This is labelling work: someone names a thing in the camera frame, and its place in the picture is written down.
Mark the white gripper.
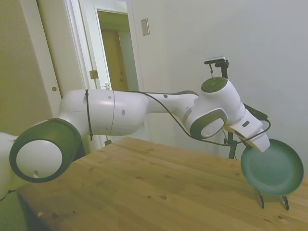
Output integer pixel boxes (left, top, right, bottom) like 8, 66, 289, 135
227, 109, 272, 153

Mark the green round plate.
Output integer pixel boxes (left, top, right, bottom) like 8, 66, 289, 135
240, 138, 305, 196

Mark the white door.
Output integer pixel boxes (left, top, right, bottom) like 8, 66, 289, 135
19, 0, 97, 154

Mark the black wire plate stand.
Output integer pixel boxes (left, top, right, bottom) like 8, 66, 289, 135
255, 189, 290, 211

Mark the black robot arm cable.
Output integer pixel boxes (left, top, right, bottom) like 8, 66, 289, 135
129, 90, 272, 146

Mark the grey camera on stand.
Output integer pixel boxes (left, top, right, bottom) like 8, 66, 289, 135
204, 56, 228, 65

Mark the white light switch plate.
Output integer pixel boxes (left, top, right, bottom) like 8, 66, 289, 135
140, 17, 150, 37

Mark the black strap on arm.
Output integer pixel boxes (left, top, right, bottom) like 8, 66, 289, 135
84, 89, 94, 141

